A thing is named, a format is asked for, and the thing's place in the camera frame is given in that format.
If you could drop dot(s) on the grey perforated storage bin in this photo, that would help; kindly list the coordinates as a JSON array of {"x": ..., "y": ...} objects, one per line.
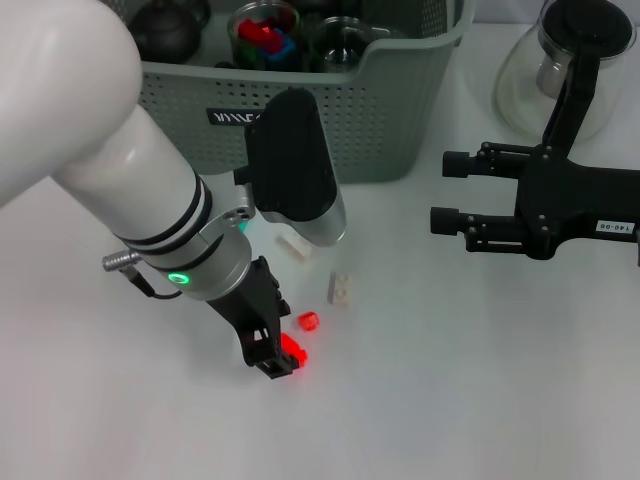
[{"x": 390, "y": 125}]

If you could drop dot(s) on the small red building brick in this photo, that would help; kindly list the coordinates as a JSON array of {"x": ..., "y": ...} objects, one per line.
[
  {"x": 275, "y": 39},
  {"x": 309, "y": 321}
]

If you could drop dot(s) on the dark clay teapot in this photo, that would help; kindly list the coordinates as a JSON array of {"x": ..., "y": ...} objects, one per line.
[{"x": 170, "y": 30}]

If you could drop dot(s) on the glass jar with bricks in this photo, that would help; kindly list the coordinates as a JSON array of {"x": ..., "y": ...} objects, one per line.
[{"x": 235, "y": 25}]

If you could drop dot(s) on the green building brick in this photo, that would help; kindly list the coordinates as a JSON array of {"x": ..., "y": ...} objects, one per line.
[{"x": 247, "y": 54}]

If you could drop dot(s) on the orange-red sloped brick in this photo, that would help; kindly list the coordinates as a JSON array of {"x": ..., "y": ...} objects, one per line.
[{"x": 295, "y": 347}]

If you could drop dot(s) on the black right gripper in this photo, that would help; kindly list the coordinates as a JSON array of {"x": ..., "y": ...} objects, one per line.
[{"x": 570, "y": 200}]

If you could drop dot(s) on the white building brick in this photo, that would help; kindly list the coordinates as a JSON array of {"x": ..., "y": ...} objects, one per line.
[
  {"x": 340, "y": 289},
  {"x": 297, "y": 248}
]

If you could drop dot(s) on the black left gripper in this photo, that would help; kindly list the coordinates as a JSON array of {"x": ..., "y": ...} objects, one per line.
[{"x": 255, "y": 310}]

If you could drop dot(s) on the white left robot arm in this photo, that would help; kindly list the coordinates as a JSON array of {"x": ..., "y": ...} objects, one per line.
[{"x": 100, "y": 150}]

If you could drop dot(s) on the dark red long brick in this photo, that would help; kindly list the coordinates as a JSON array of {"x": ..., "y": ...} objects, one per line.
[{"x": 252, "y": 30}]

